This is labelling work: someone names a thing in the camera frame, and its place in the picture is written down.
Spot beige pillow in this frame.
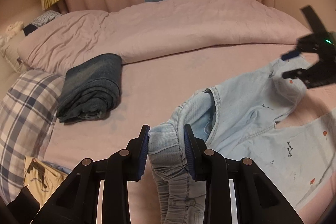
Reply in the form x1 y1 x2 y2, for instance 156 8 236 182
1 32 27 74

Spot yellow patterned cloth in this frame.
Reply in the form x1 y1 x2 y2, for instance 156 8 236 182
23 156 68 207

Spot plaid blue white pillow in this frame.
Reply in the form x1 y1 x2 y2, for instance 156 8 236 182
1 70 64 203

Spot pink bed sheet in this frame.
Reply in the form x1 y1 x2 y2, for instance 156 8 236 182
44 44 335 223

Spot light blue strawberry pants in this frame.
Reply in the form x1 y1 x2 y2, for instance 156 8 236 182
149 57 335 223

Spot pink folded duvet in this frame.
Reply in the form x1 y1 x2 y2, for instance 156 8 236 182
18 0 309 75

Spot folded dark grey jeans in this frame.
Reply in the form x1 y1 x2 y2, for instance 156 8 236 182
56 53 122 124

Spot white plush toy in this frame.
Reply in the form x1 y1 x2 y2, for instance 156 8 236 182
1 21 24 44

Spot blue striped pillow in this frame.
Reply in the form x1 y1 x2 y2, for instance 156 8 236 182
23 10 62 36

